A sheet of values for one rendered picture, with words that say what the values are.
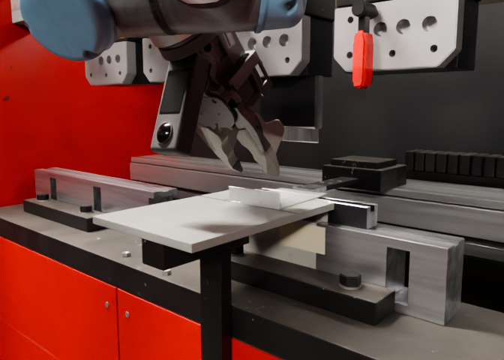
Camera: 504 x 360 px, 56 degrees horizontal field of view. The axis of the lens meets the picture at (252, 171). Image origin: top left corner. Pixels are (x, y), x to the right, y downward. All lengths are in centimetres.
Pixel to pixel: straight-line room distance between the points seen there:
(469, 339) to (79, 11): 51
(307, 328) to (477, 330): 20
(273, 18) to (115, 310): 64
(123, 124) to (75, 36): 114
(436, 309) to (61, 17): 50
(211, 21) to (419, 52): 28
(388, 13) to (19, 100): 103
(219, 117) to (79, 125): 93
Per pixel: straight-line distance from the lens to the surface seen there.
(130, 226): 55
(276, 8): 35
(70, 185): 119
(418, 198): 88
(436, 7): 58
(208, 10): 35
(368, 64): 57
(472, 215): 85
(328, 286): 63
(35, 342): 121
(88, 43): 40
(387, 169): 86
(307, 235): 68
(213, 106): 56
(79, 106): 146
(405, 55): 58
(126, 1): 39
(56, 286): 105
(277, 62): 68
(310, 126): 69
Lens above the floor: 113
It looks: 8 degrees down
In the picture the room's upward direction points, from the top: straight up
